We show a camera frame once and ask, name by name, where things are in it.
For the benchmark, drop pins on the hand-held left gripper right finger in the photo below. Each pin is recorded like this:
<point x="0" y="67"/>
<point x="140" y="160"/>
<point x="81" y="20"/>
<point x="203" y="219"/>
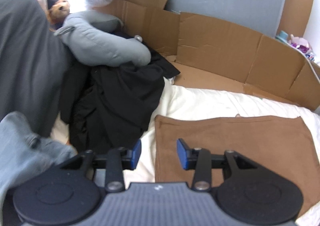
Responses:
<point x="182" y="154"/>

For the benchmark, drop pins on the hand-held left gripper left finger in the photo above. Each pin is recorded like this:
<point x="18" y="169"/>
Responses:
<point x="136" y="153"/>

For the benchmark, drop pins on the brown printed t-shirt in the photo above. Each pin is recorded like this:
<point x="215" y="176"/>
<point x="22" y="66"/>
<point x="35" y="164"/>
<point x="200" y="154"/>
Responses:
<point x="237" y="141"/>

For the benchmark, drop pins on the black clothes pile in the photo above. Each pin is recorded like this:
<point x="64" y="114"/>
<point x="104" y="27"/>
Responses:
<point x="115" y="101"/>

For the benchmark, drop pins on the cream bear print bed sheet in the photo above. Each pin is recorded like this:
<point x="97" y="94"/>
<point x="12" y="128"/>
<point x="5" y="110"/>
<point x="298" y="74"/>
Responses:
<point x="212" y="101"/>

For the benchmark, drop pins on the grey-blue sweatshirt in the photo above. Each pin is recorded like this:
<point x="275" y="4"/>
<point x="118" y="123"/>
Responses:
<point x="25" y="153"/>

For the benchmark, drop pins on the flattened cardboard sheet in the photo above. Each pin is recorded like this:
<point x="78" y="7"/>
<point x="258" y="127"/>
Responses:
<point x="225" y="48"/>

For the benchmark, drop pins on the grey neck pillow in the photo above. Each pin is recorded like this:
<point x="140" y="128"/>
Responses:
<point x="100" y="43"/>

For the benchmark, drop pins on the dark grey blanket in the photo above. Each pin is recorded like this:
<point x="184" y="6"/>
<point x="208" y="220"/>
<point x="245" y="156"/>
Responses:
<point x="25" y="61"/>

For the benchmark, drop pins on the light blue bottle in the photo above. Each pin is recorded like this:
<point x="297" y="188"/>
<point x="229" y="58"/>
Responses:
<point x="283" y="35"/>

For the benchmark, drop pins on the purple packet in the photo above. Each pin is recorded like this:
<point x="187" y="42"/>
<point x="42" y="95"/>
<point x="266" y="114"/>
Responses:
<point x="298" y="42"/>

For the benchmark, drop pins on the pink white detergent pouch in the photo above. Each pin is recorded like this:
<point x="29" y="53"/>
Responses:
<point x="310" y="53"/>

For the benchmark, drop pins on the small plush toy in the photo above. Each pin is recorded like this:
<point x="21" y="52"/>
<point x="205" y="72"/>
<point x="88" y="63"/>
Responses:
<point x="56" y="7"/>

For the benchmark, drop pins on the tall cardboard box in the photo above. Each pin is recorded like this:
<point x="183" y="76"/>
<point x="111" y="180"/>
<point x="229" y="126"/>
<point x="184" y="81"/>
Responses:
<point x="297" y="3"/>

